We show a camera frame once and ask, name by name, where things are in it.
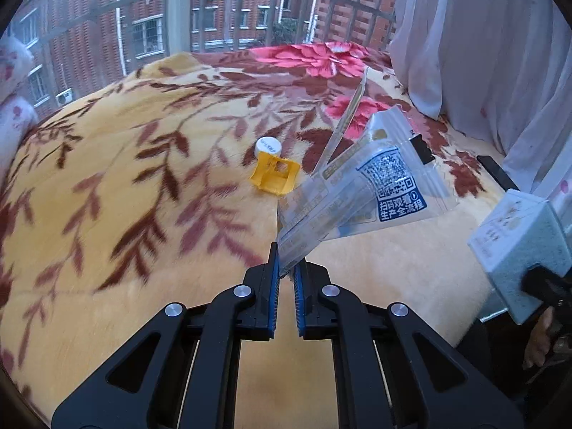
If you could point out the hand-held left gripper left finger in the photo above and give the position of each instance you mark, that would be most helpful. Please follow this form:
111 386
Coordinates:
263 304

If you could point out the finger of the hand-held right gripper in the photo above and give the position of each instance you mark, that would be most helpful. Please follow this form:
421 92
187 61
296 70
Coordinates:
547 286

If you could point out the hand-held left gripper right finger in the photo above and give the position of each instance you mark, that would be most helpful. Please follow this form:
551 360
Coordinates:
306 304

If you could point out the pale blue paper box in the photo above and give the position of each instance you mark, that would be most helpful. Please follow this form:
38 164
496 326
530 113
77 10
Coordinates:
518 250

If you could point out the clear plastic packet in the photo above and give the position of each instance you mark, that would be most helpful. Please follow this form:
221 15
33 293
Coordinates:
357 201

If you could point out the person's right hand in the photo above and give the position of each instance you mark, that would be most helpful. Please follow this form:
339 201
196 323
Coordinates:
538 342

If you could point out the black flat bar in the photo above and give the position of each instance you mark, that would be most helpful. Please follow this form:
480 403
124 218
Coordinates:
497 172

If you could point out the yellow plastic toy piece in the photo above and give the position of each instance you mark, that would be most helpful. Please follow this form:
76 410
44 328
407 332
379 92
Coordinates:
275 174

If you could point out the yellow floral plush blanket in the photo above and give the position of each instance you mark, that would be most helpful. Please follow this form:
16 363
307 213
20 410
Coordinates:
156 196

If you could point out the white bottle cap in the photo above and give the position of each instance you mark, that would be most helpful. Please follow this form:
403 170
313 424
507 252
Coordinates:
268 146

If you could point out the white sheer curtain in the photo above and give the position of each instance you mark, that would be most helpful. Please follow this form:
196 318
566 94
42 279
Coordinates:
482 53

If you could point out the window security grille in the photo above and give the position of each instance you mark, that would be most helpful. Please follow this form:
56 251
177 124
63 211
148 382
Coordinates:
201 22

